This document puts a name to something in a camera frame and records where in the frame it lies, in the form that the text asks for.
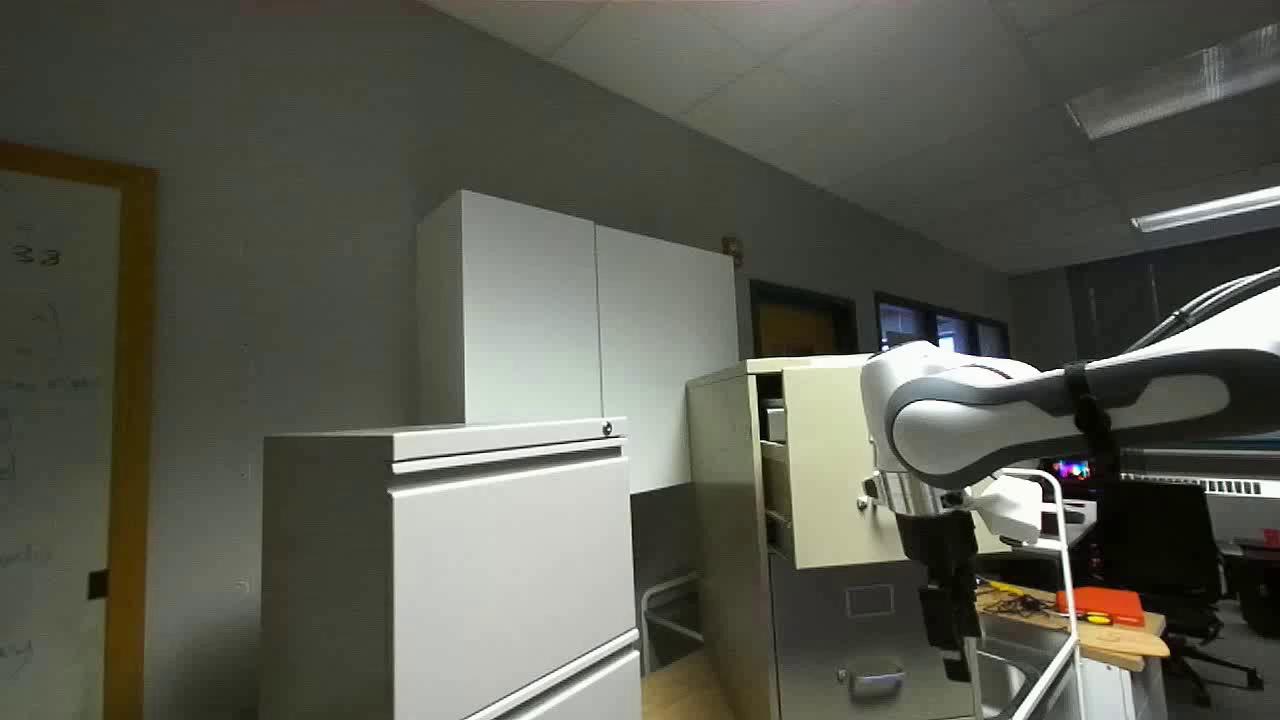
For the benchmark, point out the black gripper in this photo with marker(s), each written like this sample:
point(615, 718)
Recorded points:
point(938, 553)

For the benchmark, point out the beige cabinet drawer with label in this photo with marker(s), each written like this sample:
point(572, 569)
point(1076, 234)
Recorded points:
point(826, 467)

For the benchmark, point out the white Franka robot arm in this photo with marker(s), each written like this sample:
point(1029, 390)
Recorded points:
point(1014, 412)

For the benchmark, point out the beige metal file cabinet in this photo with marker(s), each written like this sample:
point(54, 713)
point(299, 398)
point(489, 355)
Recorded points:
point(727, 535)

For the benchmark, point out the grey lateral file cabinet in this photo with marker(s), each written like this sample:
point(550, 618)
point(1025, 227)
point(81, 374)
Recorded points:
point(507, 573)

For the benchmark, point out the orange tool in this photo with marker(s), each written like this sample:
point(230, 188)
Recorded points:
point(1105, 605)

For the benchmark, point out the small wooden table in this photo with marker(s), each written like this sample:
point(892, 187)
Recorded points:
point(1127, 643)

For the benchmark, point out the black office chair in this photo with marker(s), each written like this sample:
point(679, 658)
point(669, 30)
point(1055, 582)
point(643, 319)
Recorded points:
point(1174, 544)

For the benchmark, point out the dark framed doorway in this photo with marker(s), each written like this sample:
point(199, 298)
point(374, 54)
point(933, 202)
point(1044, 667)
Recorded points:
point(802, 327)

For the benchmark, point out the narrow ceiling light tube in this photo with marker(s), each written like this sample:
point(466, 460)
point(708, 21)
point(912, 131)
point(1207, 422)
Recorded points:
point(1207, 210)

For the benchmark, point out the wide ceiling light panel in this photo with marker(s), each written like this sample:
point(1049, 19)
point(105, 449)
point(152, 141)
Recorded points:
point(1174, 82)

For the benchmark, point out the white metal tube frame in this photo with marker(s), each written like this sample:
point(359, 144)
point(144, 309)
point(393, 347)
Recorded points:
point(1067, 573)

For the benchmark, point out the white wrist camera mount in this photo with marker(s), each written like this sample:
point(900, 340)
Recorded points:
point(1004, 504)

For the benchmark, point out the dark wall window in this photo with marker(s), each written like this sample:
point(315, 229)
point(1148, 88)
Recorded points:
point(933, 330)

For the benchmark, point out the white wall cabinet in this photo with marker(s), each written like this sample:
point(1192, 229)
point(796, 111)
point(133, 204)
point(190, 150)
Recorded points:
point(560, 322)

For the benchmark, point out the whiteboard with wooden frame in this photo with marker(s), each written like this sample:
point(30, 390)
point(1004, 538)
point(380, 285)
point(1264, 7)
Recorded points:
point(54, 427)

